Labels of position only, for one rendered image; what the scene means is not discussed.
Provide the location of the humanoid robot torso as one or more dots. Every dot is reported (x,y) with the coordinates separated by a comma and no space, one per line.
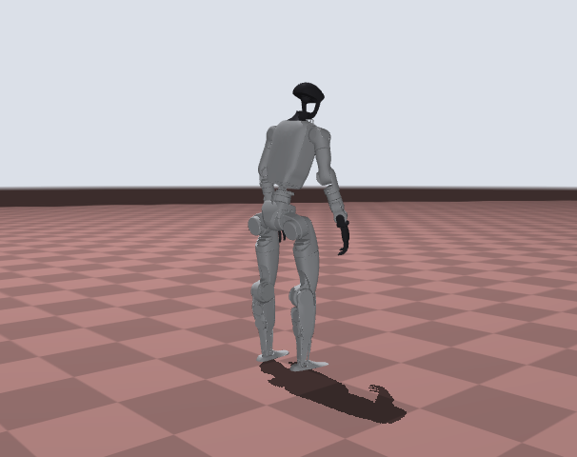
(290,158)

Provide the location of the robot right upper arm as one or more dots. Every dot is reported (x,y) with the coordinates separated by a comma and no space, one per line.
(321,139)

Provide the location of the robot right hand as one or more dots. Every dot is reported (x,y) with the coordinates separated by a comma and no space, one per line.
(345,233)

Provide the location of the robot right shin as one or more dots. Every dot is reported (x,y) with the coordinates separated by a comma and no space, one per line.
(303,321)

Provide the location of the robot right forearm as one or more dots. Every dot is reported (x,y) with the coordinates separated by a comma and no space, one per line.
(334,197)

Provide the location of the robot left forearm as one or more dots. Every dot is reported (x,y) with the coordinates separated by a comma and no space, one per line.
(267,188)

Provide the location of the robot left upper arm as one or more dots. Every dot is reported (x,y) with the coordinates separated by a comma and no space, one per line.
(262,168)

